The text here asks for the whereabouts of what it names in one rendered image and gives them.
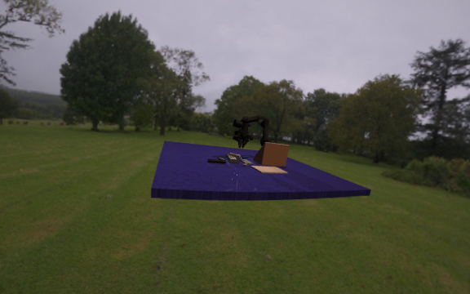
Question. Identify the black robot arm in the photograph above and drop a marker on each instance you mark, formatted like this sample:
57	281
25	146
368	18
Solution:
244	124

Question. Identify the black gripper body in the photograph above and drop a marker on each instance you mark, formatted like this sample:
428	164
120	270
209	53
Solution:
244	136

